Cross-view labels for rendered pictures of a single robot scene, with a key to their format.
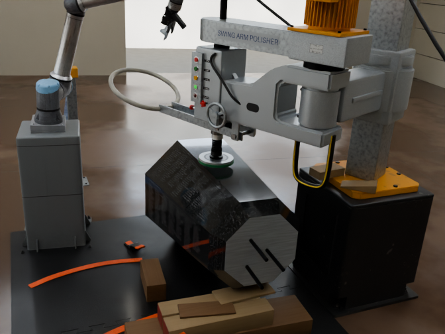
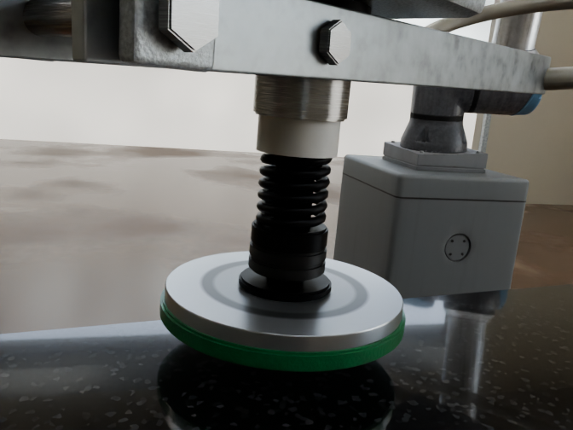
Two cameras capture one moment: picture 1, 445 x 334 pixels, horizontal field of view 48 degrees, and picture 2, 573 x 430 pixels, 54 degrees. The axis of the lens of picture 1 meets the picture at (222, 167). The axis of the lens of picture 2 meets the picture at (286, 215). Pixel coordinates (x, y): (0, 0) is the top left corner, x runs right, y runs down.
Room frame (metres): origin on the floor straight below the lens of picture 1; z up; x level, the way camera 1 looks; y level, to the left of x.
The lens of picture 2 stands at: (2.84, -0.44, 1.03)
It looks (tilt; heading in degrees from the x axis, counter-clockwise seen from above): 13 degrees down; 89
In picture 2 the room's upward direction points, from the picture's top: 5 degrees clockwise
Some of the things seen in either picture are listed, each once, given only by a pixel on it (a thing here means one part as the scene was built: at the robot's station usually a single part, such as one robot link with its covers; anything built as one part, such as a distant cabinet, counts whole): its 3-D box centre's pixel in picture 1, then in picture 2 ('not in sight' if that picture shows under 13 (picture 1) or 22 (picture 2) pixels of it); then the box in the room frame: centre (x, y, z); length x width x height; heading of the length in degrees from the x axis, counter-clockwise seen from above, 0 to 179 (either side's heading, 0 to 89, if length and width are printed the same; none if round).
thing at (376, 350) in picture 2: (216, 158); (284, 295); (2.85, 0.04, 0.85); 0.22 x 0.22 x 0.04
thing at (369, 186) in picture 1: (359, 183); not in sight; (2.68, -0.80, 0.80); 0.20 x 0.10 x 0.05; 71
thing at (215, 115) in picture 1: (220, 114); not in sight; (2.68, 0.03, 1.18); 0.15 x 0.10 x 0.15; 50
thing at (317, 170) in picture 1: (326, 171); not in sight; (2.86, -0.65, 0.81); 0.20 x 0.10 x 0.05; 121
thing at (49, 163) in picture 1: (53, 184); (411, 301); (3.27, 1.21, 0.43); 0.50 x 0.50 x 0.85; 16
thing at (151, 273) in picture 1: (152, 279); not in sight; (2.67, 0.40, 0.07); 0.30 x 0.12 x 0.12; 18
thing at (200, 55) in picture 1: (197, 77); not in sight; (2.81, 0.17, 1.35); 0.08 x 0.03 x 0.28; 50
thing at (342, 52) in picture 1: (273, 41); not in sight; (2.62, -0.23, 1.60); 0.96 x 0.25 x 0.17; 50
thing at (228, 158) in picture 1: (216, 158); (284, 291); (2.85, 0.04, 0.85); 0.21 x 0.21 x 0.01
